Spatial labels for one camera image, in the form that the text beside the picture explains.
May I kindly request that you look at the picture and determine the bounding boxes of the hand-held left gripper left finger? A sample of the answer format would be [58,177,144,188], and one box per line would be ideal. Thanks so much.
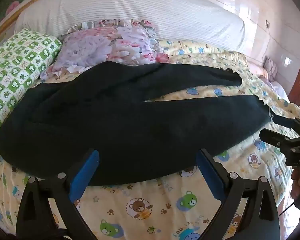
[15,149,100,240]

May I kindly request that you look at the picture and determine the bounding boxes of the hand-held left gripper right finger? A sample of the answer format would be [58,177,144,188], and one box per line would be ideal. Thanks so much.
[195,149,280,240]

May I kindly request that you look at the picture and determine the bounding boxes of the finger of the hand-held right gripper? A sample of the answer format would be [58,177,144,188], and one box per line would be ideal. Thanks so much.
[272,114,300,137]
[259,129,300,153]

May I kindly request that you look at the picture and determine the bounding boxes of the black pants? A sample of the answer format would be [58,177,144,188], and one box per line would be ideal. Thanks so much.
[0,61,274,186]

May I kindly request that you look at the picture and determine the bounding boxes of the pink cloth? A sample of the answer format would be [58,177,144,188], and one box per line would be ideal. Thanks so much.
[249,55,289,98]

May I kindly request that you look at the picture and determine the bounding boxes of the yellow bear-print bedsheet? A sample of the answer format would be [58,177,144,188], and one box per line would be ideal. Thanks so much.
[0,39,300,240]

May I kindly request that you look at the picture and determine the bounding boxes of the green checkered pillow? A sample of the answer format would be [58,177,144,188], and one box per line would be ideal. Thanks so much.
[0,28,63,133]

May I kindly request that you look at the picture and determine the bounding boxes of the floral ruffled pillow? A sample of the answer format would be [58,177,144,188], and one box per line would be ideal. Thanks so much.
[40,19,169,80]

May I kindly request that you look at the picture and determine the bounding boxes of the thin black cable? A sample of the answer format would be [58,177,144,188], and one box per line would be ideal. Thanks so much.
[279,202,297,217]

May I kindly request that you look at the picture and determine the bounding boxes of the thin wall cable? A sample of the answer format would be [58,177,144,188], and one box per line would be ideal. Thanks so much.
[261,27,279,64]

